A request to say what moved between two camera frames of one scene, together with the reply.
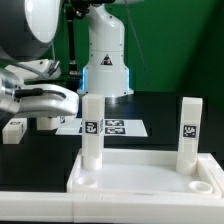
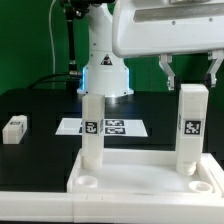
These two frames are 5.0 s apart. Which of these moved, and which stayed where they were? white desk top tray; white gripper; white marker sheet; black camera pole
Moved: white gripper
Stayed: white desk top tray; white marker sheet; black camera pole
